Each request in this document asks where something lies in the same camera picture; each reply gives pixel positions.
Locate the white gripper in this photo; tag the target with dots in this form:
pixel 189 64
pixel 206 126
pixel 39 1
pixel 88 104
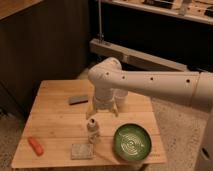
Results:
pixel 103 99

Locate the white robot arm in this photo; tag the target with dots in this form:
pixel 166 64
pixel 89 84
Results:
pixel 189 88

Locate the small white bottle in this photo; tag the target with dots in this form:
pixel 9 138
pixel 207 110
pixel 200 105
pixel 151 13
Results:
pixel 93 131

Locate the translucent plastic cup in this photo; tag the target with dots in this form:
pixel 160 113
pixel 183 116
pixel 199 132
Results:
pixel 120 97

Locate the grey rectangular block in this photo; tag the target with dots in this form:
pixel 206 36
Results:
pixel 78 99

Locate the green ribbed bowl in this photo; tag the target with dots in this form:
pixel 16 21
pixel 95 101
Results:
pixel 132 143

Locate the wooden table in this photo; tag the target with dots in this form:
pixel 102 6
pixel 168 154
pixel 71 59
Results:
pixel 57 125

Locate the wooden shelf bench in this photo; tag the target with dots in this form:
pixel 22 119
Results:
pixel 136 58

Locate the metal pole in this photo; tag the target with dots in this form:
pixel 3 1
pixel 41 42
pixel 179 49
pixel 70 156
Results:
pixel 101 36

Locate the orange carrot toy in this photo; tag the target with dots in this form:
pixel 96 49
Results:
pixel 36 146

